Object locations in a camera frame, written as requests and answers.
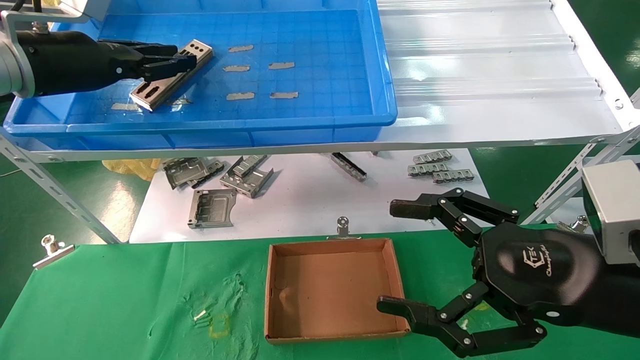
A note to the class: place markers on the white paper sheet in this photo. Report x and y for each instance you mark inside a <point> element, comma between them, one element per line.
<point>310,200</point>

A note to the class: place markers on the white corrugated metal shelf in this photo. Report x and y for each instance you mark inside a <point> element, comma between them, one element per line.
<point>475,75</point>

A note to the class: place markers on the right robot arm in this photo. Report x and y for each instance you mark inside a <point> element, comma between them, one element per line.
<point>622,300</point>

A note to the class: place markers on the grey stamped metal bracket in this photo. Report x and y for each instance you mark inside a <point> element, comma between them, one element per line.
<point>182,172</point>
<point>216,167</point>

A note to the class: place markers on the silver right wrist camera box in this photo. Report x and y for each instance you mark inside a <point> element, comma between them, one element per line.
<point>612,210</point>

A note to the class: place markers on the grey tape patch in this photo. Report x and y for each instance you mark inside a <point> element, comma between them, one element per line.
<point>184,101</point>

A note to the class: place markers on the silver metal I/O shield plate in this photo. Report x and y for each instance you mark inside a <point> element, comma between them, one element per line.
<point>165,87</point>

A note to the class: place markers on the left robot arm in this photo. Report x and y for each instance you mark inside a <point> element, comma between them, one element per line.
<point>10,65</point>

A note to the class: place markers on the yellow plastic bag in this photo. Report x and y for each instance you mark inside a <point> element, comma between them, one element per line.
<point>135,167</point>

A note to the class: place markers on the long narrow metal rail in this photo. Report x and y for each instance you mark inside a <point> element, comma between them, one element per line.
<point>350,167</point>

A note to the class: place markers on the flat grey metal plate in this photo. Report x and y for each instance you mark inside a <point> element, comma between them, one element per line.
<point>212,210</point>

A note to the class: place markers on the yellow woven sack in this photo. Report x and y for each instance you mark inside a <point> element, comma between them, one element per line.
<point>47,3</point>

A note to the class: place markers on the small notched metal strip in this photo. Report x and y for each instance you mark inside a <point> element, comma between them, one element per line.
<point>432,158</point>
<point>427,169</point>
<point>452,176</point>

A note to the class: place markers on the small white paper scrap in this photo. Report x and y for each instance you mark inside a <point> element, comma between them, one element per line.
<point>200,315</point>

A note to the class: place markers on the shallow brown cardboard box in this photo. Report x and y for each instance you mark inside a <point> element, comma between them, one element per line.
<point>325,290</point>

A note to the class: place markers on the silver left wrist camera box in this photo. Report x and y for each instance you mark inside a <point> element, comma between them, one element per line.
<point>92,9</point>

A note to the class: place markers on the small folded metal bracket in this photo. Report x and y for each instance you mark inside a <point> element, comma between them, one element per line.
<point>247,164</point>

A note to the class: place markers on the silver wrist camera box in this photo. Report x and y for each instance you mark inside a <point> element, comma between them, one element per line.
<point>612,210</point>
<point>92,9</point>

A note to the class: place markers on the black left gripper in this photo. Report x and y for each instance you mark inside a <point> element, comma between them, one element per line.
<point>75,62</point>

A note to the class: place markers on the large folded metal bracket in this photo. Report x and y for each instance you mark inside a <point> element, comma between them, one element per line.
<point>250,185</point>

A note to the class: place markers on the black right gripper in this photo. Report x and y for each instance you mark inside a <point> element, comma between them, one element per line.
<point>540,270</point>

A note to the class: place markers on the white slotted angle brace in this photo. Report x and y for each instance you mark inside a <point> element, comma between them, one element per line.
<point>50,185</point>
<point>565,176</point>

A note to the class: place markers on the blue plastic tray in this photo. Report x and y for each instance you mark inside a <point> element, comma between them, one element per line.
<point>325,50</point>

